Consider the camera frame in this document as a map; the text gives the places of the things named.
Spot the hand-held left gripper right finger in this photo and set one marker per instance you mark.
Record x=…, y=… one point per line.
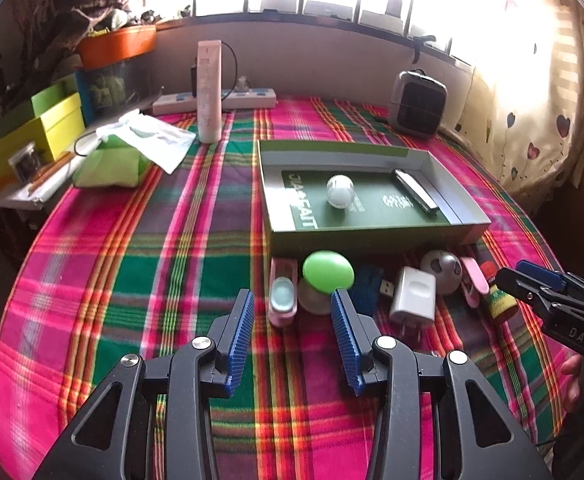
x=346, y=340

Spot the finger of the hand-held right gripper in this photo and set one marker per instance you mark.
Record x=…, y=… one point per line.
x=541, y=272
x=519, y=285

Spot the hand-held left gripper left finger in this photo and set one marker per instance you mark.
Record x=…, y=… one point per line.
x=238, y=340

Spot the small red capped bottle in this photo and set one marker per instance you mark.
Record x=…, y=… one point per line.
x=501, y=304

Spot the pink clip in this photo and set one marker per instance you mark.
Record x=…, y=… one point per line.
x=473, y=280

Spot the dark usb device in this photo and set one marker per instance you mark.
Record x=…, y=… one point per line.
x=364, y=287

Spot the green domed white gadget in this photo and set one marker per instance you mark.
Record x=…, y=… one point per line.
x=328, y=271

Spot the white usb charger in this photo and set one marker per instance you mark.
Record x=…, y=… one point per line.
x=414, y=297

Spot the green cardboard box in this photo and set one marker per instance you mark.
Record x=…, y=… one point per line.
x=322, y=245

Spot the person's right hand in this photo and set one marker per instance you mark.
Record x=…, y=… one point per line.
x=574, y=380

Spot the pink holder with pale insert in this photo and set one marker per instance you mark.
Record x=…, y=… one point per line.
x=282, y=300

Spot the grey white ball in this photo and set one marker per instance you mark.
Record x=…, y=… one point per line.
x=441, y=267

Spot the plaid pink green blanket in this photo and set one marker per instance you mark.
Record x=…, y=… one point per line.
x=172, y=240

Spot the silver harmonica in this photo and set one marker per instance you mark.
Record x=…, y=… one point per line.
x=415, y=191

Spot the white dotted ball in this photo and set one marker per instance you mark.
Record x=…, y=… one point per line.
x=340, y=191

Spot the cream heart print curtain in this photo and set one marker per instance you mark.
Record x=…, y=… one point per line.
x=536, y=110

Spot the grey space heater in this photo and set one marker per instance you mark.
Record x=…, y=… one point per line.
x=416, y=105

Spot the green tissue pack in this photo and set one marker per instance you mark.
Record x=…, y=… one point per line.
x=107, y=166

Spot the white power strip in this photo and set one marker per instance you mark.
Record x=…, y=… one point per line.
x=252, y=97

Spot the white pink lotion tube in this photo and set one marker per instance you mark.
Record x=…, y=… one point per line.
x=208, y=95

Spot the wooden sticks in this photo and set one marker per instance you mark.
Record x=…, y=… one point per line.
x=49, y=169

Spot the black window hook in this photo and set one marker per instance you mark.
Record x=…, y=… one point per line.
x=419, y=47

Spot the white shelf board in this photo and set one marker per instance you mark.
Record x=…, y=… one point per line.
x=22, y=194

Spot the black power adapter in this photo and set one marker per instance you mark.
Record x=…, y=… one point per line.
x=193, y=79

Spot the small clear plastic bag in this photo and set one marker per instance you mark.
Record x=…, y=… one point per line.
x=24, y=162

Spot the dark glass tank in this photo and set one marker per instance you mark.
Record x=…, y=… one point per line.
x=119, y=87

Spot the blue box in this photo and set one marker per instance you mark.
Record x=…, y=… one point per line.
x=83, y=100

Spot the large lime green box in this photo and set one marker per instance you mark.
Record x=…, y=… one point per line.
x=37, y=135

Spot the small lime green box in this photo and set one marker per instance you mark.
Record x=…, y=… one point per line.
x=47, y=97

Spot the orange planter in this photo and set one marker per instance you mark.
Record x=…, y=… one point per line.
x=117, y=45

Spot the dried red twigs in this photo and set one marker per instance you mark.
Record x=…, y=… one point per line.
x=22, y=30

